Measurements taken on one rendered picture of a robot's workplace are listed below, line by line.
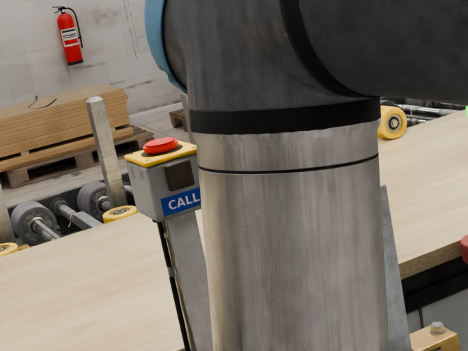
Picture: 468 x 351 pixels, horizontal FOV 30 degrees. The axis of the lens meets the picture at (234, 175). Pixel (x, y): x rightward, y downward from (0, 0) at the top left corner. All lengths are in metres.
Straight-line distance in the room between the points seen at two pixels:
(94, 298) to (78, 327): 0.12
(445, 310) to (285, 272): 1.04
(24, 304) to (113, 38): 6.86
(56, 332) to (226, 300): 0.92
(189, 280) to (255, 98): 0.56
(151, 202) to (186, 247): 0.08
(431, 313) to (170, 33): 1.06
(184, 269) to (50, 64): 7.28
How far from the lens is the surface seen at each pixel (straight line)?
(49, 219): 2.48
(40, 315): 1.52
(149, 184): 0.95
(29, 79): 8.22
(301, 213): 0.49
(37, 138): 6.96
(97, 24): 8.32
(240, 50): 0.48
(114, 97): 7.07
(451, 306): 1.53
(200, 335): 1.04
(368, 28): 0.42
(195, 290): 1.02
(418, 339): 1.24
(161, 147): 0.97
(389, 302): 1.17
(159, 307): 1.42
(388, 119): 2.19
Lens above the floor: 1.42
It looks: 14 degrees down
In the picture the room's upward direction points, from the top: 11 degrees counter-clockwise
